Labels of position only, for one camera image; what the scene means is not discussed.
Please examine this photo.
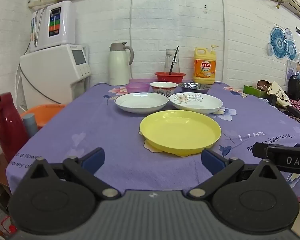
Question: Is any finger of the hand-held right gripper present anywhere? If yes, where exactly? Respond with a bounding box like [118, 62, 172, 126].
[252, 142, 300, 176]

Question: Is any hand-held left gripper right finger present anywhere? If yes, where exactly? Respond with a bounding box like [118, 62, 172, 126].
[186, 148, 294, 200]

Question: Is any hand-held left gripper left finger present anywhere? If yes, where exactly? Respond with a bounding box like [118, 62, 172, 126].
[15, 147, 122, 200]

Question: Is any floral ceramic bowl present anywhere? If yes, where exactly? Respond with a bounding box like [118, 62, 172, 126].
[149, 81, 178, 96]

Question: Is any purple floral tablecloth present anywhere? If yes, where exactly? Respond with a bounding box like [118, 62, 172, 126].
[6, 81, 300, 203]

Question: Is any yellow plastic plate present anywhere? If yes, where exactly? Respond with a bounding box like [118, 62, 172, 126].
[139, 110, 222, 157]

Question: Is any white floral plate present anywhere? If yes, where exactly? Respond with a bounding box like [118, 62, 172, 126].
[169, 92, 224, 115]

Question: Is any orange plastic basin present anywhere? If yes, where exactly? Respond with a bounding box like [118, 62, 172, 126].
[20, 104, 66, 128]

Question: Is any white tote bag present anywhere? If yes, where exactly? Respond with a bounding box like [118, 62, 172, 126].
[268, 81, 293, 107]

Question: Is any grey cup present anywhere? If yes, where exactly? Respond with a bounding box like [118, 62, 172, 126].
[22, 113, 39, 138]

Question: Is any black appliance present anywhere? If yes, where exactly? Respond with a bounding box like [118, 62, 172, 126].
[288, 74, 300, 100]

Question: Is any plain white plate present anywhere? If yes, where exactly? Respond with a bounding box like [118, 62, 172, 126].
[114, 92, 169, 114]

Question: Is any metal bowl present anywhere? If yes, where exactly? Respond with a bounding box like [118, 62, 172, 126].
[178, 82, 212, 95]

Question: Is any green box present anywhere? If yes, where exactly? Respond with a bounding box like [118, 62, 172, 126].
[243, 85, 268, 98]

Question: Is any brown round item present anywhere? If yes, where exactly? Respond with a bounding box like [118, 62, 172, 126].
[256, 80, 274, 90]

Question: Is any purple plastic bowl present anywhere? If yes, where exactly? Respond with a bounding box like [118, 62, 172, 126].
[126, 82, 150, 93]

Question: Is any red thermos flask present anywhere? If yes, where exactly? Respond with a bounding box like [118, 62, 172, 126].
[0, 92, 29, 163]

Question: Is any yellow detergent bottle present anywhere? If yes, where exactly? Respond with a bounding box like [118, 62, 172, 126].
[193, 45, 219, 85]

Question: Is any white water dispenser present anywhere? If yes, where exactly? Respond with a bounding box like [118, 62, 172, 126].
[20, 44, 92, 108]

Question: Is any red plastic bowl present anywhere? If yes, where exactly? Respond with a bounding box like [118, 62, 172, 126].
[154, 72, 186, 83]

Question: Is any wooden side table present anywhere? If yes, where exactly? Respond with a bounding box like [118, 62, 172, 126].
[0, 152, 13, 195]

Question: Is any white thermos jug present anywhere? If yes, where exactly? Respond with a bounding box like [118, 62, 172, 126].
[108, 42, 134, 86]

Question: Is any small blue paper fan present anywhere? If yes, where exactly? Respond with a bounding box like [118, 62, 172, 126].
[286, 39, 297, 60]

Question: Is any large blue paper fan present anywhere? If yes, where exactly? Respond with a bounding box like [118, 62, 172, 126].
[267, 26, 288, 59]

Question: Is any white water purifier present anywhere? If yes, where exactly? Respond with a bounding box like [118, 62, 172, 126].
[30, 0, 77, 53]

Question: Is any white wall cable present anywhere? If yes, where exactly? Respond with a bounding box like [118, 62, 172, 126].
[221, 0, 226, 82]

